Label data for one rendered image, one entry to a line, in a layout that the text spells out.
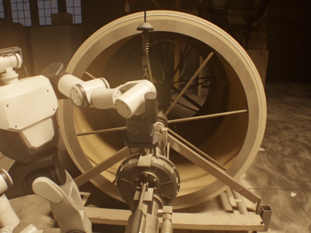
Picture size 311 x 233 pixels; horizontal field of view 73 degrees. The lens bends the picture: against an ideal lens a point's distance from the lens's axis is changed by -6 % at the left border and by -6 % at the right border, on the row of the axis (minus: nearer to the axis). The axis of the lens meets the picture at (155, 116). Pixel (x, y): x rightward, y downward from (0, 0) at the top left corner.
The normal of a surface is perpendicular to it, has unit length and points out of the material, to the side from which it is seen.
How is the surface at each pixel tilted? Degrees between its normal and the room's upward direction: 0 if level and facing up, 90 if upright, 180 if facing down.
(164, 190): 90
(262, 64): 90
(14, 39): 90
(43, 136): 82
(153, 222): 41
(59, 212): 115
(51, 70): 27
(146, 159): 0
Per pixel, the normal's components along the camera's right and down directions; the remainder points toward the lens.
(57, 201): 0.21, 0.30
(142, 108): 0.80, 0.39
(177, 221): 0.00, -0.95
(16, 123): 0.85, 0.02
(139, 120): 0.07, -0.05
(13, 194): 0.26, 0.63
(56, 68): -0.15, -0.72
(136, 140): -0.07, 0.68
